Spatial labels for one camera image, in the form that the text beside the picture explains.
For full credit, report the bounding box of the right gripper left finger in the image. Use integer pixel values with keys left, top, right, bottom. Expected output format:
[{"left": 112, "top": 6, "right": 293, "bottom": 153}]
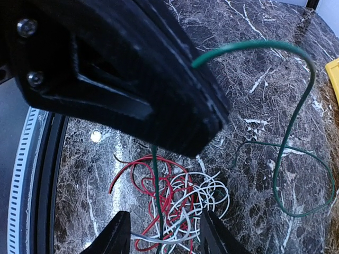
[{"left": 81, "top": 211, "right": 131, "bottom": 254}]

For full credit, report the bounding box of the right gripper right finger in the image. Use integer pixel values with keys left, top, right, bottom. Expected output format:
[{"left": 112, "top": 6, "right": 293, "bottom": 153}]
[{"left": 200, "top": 208, "right": 250, "bottom": 254}]

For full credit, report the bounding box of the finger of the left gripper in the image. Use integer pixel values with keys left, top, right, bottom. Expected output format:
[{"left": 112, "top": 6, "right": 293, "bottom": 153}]
[{"left": 1, "top": 1, "right": 230, "bottom": 157}]

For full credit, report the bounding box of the white wire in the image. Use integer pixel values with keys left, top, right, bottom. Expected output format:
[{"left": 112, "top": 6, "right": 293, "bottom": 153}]
[{"left": 131, "top": 170, "right": 231, "bottom": 254}]

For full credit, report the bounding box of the red wire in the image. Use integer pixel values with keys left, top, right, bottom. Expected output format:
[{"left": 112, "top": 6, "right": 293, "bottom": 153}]
[{"left": 108, "top": 155, "right": 197, "bottom": 252}]

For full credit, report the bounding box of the green wire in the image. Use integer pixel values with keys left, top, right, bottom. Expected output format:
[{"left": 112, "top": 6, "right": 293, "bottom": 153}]
[{"left": 150, "top": 39, "right": 336, "bottom": 254}]

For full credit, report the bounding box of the right yellow plastic bin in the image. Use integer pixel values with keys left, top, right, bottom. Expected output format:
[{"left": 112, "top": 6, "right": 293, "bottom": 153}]
[{"left": 325, "top": 58, "right": 339, "bottom": 103}]

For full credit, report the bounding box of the black front rail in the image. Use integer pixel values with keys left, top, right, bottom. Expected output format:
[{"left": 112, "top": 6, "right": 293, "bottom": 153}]
[{"left": 35, "top": 113, "right": 69, "bottom": 253}]

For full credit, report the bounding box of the white slotted cable duct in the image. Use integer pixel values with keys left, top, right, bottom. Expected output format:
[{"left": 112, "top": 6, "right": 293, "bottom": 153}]
[{"left": 7, "top": 107, "right": 40, "bottom": 253}]

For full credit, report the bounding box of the right black frame post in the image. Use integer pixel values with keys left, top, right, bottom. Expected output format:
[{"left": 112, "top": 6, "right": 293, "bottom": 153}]
[{"left": 306, "top": 0, "right": 320, "bottom": 10}]

